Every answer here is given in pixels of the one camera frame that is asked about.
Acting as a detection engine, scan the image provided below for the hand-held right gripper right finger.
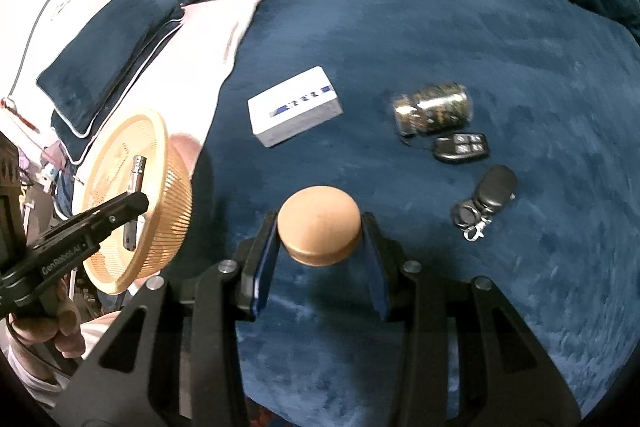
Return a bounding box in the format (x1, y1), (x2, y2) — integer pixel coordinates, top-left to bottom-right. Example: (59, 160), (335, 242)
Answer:
(360, 211), (582, 427)

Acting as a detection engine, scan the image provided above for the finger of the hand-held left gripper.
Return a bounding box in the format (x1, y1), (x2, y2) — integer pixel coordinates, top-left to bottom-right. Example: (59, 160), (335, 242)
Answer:
(65, 191), (151, 239)

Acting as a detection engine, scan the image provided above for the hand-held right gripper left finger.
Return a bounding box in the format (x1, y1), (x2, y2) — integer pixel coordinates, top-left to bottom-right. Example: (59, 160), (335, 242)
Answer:
(51, 210), (282, 427)

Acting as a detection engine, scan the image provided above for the yellow plastic basket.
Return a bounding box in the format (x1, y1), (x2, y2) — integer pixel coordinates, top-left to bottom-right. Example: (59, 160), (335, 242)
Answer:
(79, 108), (194, 296)

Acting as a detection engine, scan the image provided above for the translucent spray bottle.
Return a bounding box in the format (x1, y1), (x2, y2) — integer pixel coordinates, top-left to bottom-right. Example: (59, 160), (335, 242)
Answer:
(122, 155), (148, 251)

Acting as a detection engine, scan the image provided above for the dark bottle with gold cap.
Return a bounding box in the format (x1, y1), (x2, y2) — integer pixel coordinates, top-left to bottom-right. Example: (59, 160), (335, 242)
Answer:
(277, 185), (362, 267)

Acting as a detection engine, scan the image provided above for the person's left hand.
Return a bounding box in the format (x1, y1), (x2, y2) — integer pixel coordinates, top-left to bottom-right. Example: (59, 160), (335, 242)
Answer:
(9, 276), (85, 359)

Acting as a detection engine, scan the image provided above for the red tassel ornament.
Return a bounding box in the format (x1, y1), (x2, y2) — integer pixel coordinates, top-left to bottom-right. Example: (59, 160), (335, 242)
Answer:
(0, 98), (39, 131)

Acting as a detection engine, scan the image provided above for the black car key remote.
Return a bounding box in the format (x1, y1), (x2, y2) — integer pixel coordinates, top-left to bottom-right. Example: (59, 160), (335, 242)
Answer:
(432, 132), (491, 164)

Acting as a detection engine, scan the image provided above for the dark blue pillow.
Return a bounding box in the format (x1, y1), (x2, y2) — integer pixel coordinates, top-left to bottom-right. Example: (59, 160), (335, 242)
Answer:
(35, 0), (185, 138)

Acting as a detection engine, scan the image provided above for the blue pillow with white piping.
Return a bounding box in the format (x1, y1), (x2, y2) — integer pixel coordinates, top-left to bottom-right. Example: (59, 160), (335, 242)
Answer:
(50, 18), (185, 166)

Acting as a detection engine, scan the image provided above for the white rectangular box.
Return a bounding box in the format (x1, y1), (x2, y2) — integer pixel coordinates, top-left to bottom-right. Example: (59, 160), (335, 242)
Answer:
(247, 66), (345, 149)

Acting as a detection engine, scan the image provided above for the glass jar with green label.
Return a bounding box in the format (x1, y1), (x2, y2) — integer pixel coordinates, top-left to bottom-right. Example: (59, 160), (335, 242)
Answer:
(391, 81), (474, 137)

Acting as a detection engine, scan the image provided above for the pink blanket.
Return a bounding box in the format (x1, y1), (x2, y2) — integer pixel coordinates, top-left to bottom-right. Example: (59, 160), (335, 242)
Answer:
(75, 0), (279, 208)

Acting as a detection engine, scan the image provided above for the black key fob with ring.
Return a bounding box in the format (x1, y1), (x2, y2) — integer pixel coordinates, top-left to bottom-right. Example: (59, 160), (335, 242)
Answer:
(451, 164), (519, 242)

